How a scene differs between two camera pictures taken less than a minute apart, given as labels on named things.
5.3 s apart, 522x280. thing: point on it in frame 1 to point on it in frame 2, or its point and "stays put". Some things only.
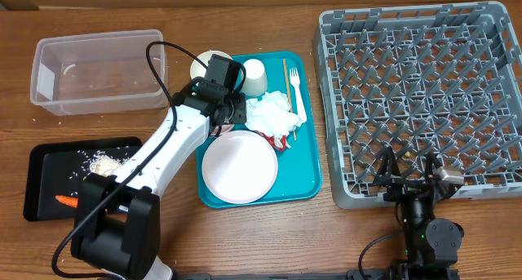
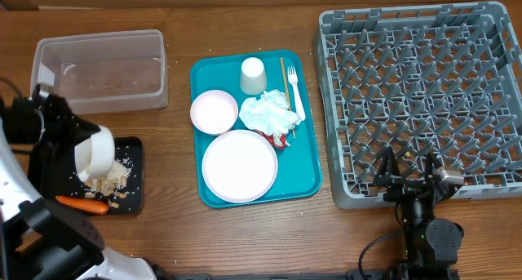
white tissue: x=272 y=114 stays put
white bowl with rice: x=197 y=69 to x=94 y=157
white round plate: x=240 y=166 stays put
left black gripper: x=239 y=113 to x=68 y=131
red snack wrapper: x=272 y=140 stays put
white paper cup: x=256 y=82 stays put
